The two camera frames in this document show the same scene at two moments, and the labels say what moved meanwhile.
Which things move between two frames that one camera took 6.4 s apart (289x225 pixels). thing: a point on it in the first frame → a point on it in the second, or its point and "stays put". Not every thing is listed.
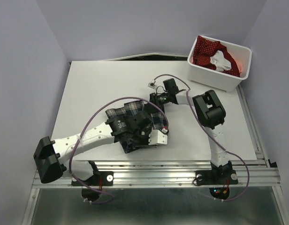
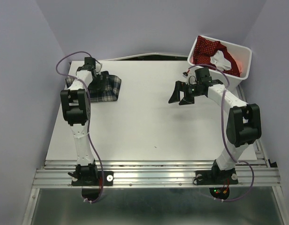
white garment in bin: (221, 63) stays put
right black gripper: (154, 99) → (175, 97)
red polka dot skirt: (204, 49) stays put
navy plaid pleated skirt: (158, 119) → (104, 87)
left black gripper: (148, 130) → (100, 86)
